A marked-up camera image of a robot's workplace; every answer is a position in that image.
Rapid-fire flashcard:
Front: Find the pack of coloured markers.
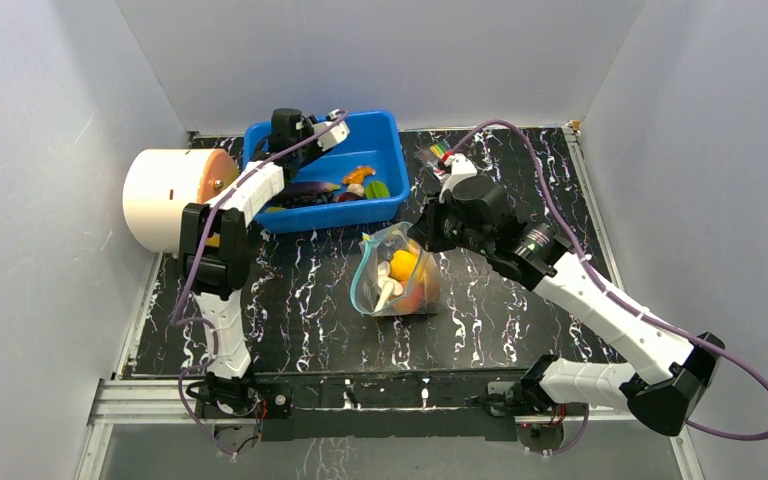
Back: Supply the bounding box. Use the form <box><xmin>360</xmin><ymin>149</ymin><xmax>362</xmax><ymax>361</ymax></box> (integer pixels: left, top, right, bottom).
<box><xmin>414</xmin><ymin>141</ymin><xmax>451</xmax><ymax>175</ymax></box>

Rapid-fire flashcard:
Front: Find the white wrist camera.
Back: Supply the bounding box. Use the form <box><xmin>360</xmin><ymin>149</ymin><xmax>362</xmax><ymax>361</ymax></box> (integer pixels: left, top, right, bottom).
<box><xmin>439</xmin><ymin>153</ymin><xmax>477</xmax><ymax>203</ymax></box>
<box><xmin>305</xmin><ymin>109</ymin><xmax>350</xmax><ymax>151</ymax></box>

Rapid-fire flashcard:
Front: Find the white cylinder container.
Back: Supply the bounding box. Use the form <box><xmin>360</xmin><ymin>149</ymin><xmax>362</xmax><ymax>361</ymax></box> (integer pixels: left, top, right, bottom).
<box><xmin>122</xmin><ymin>149</ymin><xmax>240</xmax><ymax>254</ymax></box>

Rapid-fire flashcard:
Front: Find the green leaf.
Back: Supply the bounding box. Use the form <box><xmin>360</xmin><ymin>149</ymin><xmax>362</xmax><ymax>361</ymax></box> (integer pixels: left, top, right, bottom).
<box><xmin>364</xmin><ymin>180</ymin><xmax>391</xmax><ymax>200</ymax></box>

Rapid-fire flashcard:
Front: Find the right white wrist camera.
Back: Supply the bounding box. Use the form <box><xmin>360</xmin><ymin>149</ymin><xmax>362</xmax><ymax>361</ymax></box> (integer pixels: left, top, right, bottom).
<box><xmin>439</xmin><ymin>153</ymin><xmax>477</xmax><ymax>203</ymax></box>

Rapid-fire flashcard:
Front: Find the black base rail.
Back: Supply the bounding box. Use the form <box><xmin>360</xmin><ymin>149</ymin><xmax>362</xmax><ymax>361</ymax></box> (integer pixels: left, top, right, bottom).
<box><xmin>253</xmin><ymin>367</ymin><xmax>567</xmax><ymax>441</ymax></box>

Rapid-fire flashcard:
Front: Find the white oyster mushroom toy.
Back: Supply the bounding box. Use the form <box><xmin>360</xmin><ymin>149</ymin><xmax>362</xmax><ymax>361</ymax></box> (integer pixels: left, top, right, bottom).
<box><xmin>374</xmin><ymin>276</ymin><xmax>404</xmax><ymax>312</ymax></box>

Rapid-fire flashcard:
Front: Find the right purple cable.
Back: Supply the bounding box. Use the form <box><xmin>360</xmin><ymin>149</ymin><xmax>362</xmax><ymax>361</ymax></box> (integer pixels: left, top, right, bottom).
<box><xmin>450</xmin><ymin>119</ymin><xmax>768</xmax><ymax>443</ymax></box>

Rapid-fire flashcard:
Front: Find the small beige mushroom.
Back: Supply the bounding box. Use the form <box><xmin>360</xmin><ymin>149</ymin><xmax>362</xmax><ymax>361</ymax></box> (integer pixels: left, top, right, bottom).
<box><xmin>346</xmin><ymin>183</ymin><xmax>365</xmax><ymax>197</ymax></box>

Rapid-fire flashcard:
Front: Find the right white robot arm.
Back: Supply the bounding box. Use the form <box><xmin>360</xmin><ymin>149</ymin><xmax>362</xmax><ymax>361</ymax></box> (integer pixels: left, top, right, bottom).
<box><xmin>408</xmin><ymin>177</ymin><xmax>719</xmax><ymax>437</ymax></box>

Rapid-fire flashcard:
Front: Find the clear zip top bag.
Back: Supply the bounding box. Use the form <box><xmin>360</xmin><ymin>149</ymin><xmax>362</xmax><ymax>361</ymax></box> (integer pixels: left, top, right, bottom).
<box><xmin>349</xmin><ymin>222</ymin><xmax>443</xmax><ymax>317</ymax></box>

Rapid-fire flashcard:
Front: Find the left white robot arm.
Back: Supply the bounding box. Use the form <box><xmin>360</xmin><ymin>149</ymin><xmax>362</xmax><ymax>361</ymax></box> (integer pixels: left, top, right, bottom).
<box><xmin>172</xmin><ymin>108</ymin><xmax>349</xmax><ymax>416</ymax></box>

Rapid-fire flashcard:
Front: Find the blue plastic bin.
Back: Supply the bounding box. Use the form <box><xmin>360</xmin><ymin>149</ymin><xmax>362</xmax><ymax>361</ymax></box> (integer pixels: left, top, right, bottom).
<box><xmin>254</xmin><ymin>110</ymin><xmax>411</xmax><ymax>234</ymax></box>

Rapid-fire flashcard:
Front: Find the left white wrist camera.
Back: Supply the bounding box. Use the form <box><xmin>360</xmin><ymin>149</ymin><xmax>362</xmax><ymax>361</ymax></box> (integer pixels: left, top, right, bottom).
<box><xmin>305</xmin><ymin>109</ymin><xmax>350</xmax><ymax>151</ymax></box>

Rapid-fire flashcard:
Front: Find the purple eggplant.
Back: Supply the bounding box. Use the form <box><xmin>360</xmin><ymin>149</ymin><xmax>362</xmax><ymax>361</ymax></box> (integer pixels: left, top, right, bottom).
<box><xmin>274</xmin><ymin>181</ymin><xmax>341</xmax><ymax>200</ymax></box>

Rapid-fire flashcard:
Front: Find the orange starfish cookie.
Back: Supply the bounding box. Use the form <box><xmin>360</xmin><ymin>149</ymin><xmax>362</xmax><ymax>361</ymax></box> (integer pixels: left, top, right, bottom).
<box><xmin>342</xmin><ymin>165</ymin><xmax>376</xmax><ymax>185</ymax></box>

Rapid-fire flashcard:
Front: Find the white garlic mushroom toy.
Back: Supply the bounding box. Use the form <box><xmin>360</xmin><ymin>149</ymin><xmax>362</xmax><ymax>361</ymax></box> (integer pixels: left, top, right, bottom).
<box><xmin>376</xmin><ymin>261</ymin><xmax>395</xmax><ymax>292</ymax></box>

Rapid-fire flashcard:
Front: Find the orange peach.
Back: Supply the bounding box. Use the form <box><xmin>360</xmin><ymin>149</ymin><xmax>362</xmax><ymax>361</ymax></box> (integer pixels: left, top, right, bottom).
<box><xmin>393</xmin><ymin>287</ymin><xmax>436</xmax><ymax>315</ymax></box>

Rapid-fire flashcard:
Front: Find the black grape bunch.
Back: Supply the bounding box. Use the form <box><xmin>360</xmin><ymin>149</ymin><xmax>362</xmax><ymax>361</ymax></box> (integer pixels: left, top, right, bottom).
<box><xmin>287</xmin><ymin>191</ymin><xmax>334</xmax><ymax>208</ymax></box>

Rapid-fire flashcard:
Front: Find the yellow bell pepper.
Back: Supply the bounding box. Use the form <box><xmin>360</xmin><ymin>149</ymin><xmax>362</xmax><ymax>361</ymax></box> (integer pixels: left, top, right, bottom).
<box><xmin>389</xmin><ymin>249</ymin><xmax>419</xmax><ymax>282</ymax></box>

